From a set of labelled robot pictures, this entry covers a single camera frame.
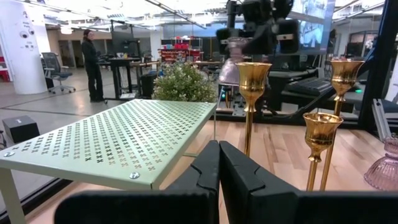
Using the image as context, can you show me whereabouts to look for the red storage rack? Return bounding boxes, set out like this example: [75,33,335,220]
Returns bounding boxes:
[157,36,203,63]

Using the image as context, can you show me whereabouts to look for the black desk monitor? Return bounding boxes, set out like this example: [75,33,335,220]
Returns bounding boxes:
[111,30,141,58]

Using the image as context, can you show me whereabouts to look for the black waste bin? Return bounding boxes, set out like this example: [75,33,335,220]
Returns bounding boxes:
[139,71,159,100]

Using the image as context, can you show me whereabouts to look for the artificial green plant black pot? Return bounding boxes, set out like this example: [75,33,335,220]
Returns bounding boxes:
[152,62,217,103]

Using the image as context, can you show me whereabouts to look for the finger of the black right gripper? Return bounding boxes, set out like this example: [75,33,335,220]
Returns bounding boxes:
[275,19,300,54]
[216,27,242,56]

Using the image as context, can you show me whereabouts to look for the silver aluminium bar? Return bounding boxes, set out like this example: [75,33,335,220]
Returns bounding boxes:
[371,98,398,133]

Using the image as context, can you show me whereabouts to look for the green perforated metal shelf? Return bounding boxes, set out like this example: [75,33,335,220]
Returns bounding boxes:
[0,98,218,224]

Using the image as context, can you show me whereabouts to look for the grey office chair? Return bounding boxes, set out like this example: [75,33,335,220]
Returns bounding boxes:
[41,52,76,95]

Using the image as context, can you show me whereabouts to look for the white round pillar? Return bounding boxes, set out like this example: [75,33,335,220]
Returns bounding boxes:
[0,0,48,95]

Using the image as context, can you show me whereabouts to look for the short gold candlestick holder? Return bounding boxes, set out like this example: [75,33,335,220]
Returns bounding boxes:
[303,112,345,192]

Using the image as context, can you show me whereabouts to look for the tall gold candlestick holder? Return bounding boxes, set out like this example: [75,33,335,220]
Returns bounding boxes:
[319,59,365,191]

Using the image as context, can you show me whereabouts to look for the black keyboard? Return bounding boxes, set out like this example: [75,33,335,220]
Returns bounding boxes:
[285,77,333,96]

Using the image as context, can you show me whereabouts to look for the medium gold candlestick holder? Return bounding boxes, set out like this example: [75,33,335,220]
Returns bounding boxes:
[235,62,273,157]

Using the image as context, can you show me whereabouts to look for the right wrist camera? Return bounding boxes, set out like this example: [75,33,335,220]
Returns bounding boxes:
[241,0,276,21]

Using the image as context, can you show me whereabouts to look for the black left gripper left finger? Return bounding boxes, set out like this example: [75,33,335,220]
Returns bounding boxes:
[54,139,220,224]

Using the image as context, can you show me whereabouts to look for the black box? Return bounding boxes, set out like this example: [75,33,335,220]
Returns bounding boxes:
[1,115,40,144]

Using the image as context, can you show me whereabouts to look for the person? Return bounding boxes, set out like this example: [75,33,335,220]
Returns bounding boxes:
[80,29,106,103]

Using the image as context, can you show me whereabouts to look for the large grey computer screen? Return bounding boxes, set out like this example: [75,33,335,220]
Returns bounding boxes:
[287,0,336,56]

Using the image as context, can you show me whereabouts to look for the black standing desk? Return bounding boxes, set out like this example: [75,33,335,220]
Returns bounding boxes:
[107,57,144,101]

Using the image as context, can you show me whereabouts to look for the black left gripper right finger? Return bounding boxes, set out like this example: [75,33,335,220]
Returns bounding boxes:
[219,141,398,224]

